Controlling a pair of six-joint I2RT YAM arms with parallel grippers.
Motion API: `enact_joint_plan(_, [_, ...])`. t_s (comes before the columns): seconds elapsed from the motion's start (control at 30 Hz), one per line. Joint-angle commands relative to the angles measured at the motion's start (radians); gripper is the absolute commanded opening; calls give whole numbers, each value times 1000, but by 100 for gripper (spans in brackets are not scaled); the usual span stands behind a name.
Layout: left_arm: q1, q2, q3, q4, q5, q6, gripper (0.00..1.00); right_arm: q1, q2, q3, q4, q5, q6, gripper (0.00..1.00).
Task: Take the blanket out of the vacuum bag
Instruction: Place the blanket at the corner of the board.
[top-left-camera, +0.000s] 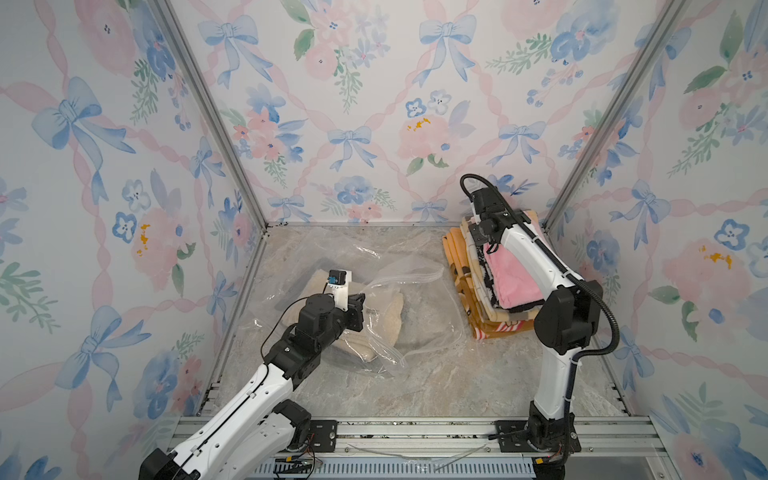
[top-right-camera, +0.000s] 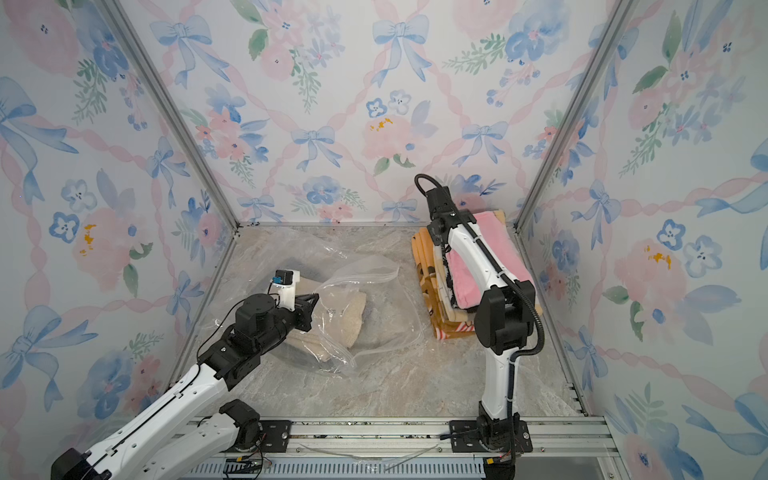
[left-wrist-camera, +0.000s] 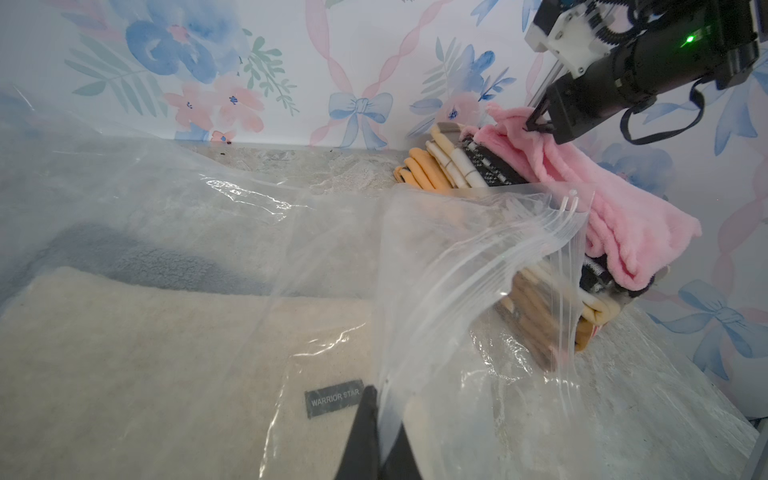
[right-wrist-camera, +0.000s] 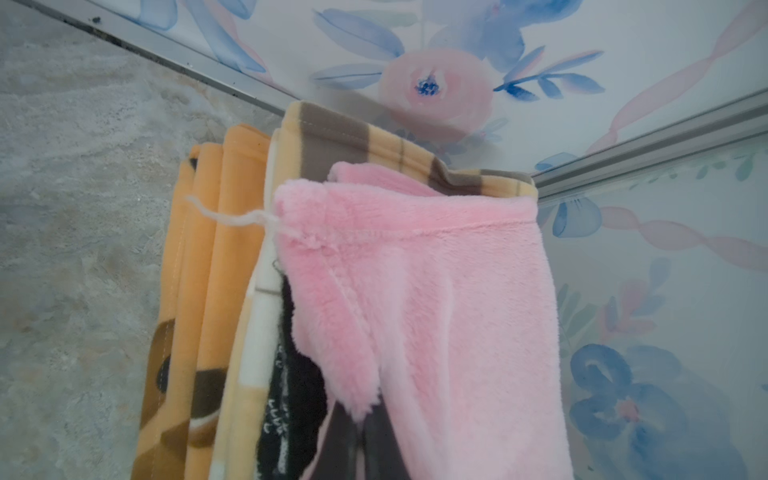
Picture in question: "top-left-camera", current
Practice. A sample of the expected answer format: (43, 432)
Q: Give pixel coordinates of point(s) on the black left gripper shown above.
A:
(355, 304)

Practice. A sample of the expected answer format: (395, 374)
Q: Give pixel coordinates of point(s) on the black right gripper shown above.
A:
(475, 227)

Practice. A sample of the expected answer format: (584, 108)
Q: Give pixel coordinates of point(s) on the orange cartoon print blanket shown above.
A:
(454, 249)

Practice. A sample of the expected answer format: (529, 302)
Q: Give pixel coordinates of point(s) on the black white knit blanket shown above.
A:
(489, 284)

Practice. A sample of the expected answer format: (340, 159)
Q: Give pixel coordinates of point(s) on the pink fleece blanket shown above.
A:
(513, 286)

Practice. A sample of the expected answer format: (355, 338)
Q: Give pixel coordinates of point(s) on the clear plastic vacuum bag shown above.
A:
(408, 258)

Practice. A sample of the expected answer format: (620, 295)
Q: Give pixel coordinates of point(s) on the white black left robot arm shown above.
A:
(262, 419)

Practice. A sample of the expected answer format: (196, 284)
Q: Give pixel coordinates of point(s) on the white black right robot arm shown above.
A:
(564, 326)

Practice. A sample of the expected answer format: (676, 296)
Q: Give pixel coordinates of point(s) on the cream fleece blanket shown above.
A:
(382, 323)

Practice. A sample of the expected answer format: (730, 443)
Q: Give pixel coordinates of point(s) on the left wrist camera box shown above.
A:
(338, 284)

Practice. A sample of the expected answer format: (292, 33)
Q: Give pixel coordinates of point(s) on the left floor aluminium rail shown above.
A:
(207, 406)

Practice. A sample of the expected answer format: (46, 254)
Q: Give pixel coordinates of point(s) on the right rear aluminium corner post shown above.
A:
(641, 66)

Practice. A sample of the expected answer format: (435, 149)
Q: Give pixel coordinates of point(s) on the aluminium corner post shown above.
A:
(178, 43)
(641, 66)

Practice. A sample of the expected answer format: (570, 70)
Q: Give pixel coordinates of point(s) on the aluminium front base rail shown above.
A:
(412, 448)

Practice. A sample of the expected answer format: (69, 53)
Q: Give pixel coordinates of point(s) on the left rear aluminium corner post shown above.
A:
(178, 43)

